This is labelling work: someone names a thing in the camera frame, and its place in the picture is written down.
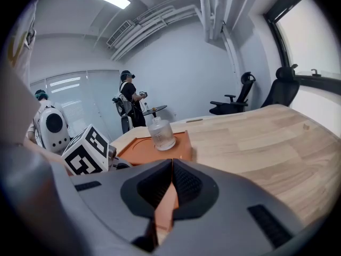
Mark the white air vent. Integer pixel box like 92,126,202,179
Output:
106,20,134,47

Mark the person's left forearm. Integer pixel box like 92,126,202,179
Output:
25,142,70,176

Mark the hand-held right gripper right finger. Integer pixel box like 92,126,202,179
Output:
159,158,307,256

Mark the black high-back office chair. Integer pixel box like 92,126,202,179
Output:
261,67,301,108

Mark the bundle of white ceiling pipes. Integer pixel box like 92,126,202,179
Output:
110,0,240,71

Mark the orange-brown desk tray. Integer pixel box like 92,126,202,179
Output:
117,130,193,245

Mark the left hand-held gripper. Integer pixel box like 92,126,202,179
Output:
61,124,133,177

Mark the white round backpack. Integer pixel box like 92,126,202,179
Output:
39,107,70,153

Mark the black window frame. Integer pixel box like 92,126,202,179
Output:
263,0,341,89

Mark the black office chair with armrests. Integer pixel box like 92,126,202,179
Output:
209,71,256,116

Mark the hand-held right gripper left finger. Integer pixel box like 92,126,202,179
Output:
1,143,174,256

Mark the round black side table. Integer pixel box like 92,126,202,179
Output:
142,105,168,117

